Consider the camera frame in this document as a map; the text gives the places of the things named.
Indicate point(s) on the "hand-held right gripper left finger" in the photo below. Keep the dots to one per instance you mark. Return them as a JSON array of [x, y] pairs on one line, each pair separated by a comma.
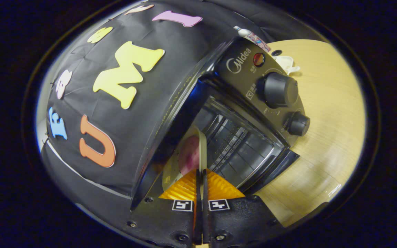
[[167, 220]]

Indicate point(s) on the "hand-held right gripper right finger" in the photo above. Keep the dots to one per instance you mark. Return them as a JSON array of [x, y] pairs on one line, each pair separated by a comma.
[[240, 217]]

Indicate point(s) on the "pink round food piece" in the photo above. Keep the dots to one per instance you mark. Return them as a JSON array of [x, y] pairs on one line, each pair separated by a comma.
[[191, 155]]

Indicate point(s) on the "cream square plate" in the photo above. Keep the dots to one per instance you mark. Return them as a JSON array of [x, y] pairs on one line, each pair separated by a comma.
[[203, 148]]

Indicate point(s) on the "black electric oven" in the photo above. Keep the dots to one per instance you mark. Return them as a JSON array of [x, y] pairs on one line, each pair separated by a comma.
[[240, 69]]

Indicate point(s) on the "white divided dish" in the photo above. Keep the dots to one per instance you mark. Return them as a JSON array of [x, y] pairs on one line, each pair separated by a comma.
[[286, 63]]

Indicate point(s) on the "small black disc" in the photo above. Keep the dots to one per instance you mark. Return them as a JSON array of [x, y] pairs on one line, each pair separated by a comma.
[[276, 52]]

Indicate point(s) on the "silver printed bottle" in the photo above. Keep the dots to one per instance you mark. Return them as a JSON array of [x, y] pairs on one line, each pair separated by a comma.
[[253, 37]]

